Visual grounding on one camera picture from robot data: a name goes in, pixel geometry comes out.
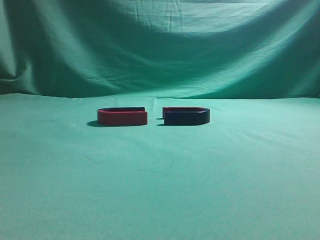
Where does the blue-fronted horseshoe magnet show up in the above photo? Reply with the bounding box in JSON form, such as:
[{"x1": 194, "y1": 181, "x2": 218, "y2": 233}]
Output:
[{"x1": 162, "y1": 106, "x2": 211, "y2": 125}]

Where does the left red-fronted horseshoe magnet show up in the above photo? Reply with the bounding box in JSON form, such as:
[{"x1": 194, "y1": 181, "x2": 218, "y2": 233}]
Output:
[{"x1": 97, "y1": 107, "x2": 148, "y2": 126}]

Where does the green cloth backdrop and cover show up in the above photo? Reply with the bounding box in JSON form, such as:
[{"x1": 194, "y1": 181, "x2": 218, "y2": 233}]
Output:
[{"x1": 0, "y1": 0, "x2": 320, "y2": 240}]

